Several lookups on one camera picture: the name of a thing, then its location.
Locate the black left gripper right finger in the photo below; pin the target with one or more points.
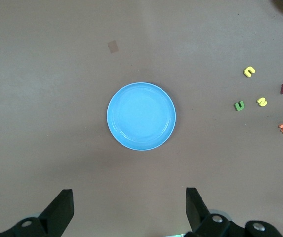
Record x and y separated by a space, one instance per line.
198 214

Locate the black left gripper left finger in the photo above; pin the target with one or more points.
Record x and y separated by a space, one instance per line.
54 217

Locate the green foam letter u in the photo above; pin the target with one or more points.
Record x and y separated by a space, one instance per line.
236 106

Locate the yellow foam letter s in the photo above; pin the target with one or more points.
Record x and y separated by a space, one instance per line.
262 102

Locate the yellow foam letter n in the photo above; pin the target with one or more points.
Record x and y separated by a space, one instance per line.
246 71

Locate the blue round plate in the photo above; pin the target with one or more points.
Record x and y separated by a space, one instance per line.
141 116

